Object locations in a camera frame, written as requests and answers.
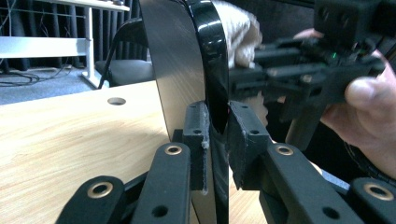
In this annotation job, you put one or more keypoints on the square panda picture board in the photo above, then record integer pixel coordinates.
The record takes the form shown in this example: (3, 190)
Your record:
(177, 62)

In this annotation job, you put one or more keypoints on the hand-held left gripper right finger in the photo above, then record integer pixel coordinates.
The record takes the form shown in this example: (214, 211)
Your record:
(247, 146)

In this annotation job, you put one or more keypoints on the white metal desk frame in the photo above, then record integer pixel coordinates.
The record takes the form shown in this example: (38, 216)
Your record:
(46, 46)

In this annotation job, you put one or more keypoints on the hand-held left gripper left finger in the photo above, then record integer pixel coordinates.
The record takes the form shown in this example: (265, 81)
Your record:
(197, 137)

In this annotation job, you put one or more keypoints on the grey cloth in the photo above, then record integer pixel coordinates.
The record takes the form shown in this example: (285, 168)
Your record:
(241, 31)

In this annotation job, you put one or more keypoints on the dark curtain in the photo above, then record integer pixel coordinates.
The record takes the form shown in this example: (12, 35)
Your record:
(62, 21)

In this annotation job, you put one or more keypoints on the black folding chair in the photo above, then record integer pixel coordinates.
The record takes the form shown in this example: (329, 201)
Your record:
(127, 70)

